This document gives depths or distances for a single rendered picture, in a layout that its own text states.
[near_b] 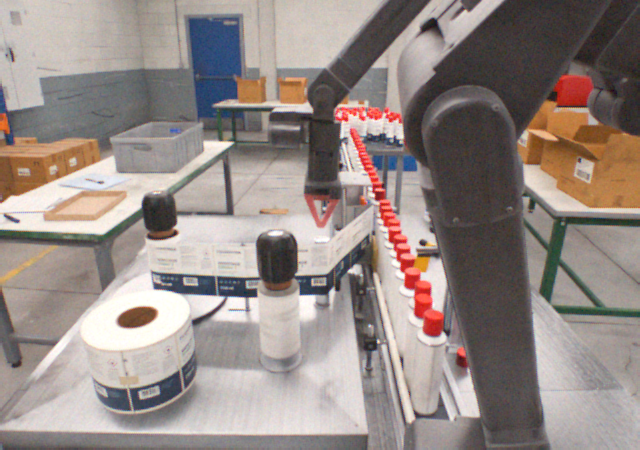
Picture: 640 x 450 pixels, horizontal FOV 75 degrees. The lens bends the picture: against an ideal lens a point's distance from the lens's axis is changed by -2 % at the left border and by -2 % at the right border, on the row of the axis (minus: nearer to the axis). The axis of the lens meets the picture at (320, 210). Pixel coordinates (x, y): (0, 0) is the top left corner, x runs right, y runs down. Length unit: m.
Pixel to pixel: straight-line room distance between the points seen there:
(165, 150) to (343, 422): 2.19
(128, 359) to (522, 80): 0.77
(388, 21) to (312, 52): 7.75
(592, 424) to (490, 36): 0.93
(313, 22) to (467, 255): 8.25
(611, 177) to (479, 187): 2.30
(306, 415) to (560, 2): 0.78
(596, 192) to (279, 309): 1.93
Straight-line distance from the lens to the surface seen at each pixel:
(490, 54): 0.21
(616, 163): 2.50
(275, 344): 0.91
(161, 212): 1.12
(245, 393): 0.92
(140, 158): 2.85
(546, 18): 0.21
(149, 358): 0.86
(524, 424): 0.47
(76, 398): 1.01
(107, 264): 2.10
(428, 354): 0.80
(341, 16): 8.44
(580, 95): 6.39
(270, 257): 0.81
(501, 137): 0.21
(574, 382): 1.15
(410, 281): 0.90
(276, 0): 8.62
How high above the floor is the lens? 1.51
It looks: 20 degrees down
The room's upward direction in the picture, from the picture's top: straight up
